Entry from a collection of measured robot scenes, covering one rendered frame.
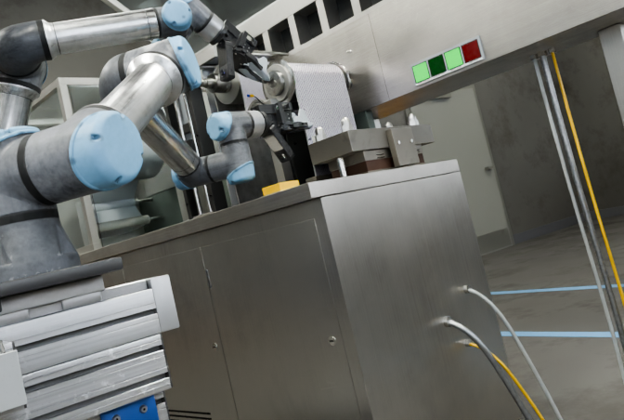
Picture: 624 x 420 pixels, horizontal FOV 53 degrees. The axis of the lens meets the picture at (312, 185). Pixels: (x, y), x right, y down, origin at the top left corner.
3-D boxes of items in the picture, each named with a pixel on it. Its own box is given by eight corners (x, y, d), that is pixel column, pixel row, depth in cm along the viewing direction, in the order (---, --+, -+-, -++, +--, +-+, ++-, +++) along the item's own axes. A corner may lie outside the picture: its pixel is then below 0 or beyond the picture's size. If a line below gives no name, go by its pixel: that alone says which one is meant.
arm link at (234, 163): (223, 189, 171) (214, 150, 172) (261, 178, 169) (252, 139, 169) (212, 189, 163) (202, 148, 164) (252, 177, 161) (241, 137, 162)
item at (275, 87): (276, 100, 189) (262, 88, 193) (280, 99, 191) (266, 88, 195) (284, 78, 186) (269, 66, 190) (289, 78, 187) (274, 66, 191)
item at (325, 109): (309, 150, 186) (294, 91, 187) (359, 145, 203) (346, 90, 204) (310, 150, 185) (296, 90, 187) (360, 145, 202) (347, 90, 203)
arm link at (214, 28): (207, 26, 173) (191, 37, 179) (220, 37, 176) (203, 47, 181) (216, 8, 177) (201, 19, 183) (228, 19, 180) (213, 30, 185)
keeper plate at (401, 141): (395, 167, 179) (385, 130, 180) (414, 164, 187) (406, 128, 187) (401, 164, 178) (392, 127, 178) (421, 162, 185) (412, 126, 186)
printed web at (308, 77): (240, 212, 212) (208, 69, 215) (290, 203, 229) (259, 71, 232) (319, 188, 185) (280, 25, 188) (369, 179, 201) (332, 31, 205)
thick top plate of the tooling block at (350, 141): (312, 164, 179) (307, 145, 180) (395, 154, 208) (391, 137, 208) (352, 151, 168) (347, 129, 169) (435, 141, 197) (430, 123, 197)
